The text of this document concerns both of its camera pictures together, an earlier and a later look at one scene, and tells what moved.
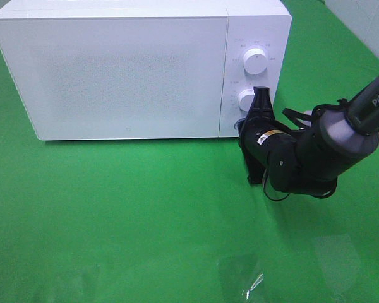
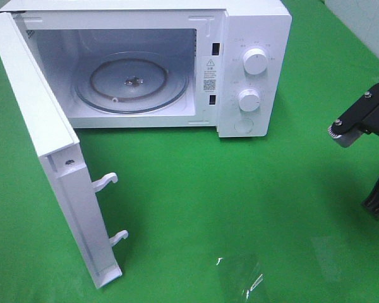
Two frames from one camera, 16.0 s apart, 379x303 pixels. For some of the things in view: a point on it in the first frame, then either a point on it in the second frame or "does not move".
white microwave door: (102, 78) -> (58, 147)
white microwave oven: (119, 69) does not move
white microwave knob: (254, 61) does not move
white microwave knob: (245, 99) does not move
